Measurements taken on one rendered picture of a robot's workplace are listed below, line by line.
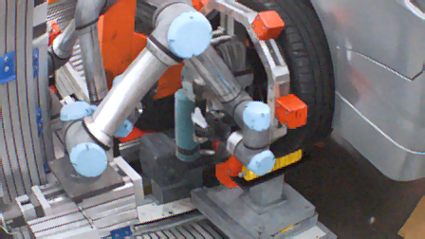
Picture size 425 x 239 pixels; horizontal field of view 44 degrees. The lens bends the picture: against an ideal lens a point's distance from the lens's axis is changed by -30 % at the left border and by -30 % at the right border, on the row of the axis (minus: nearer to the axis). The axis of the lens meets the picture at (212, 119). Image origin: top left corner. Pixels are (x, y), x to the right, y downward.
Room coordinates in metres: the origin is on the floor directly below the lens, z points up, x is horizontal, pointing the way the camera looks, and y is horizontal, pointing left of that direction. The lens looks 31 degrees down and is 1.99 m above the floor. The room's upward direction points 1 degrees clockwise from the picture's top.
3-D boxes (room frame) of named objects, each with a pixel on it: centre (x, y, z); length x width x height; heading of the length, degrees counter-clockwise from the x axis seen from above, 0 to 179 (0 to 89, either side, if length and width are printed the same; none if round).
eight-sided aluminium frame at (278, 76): (2.23, -0.07, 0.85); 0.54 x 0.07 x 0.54; 32
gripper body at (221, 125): (1.84, -0.04, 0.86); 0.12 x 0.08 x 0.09; 32
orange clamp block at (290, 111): (1.96, -0.24, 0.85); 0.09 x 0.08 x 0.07; 32
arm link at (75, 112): (1.63, 0.40, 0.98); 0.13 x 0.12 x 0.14; 22
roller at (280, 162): (2.18, -0.22, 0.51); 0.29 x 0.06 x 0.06; 122
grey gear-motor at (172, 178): (2.54, 0.09, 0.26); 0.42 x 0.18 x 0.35; 122
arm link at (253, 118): (1.72, -0.11, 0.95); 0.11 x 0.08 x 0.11; 22
